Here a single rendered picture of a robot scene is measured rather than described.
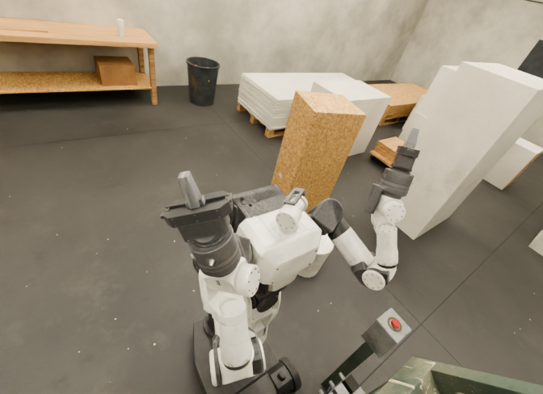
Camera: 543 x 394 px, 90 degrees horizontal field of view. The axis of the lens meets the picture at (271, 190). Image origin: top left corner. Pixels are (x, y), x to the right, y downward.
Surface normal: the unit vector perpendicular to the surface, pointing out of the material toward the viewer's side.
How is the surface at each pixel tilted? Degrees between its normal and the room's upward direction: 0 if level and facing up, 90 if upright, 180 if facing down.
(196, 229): 83
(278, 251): 45
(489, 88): 90
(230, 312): 30
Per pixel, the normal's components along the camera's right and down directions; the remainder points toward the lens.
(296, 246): 0.53, -0.09
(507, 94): -0.80, 0.24
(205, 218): 0.07, 0.55
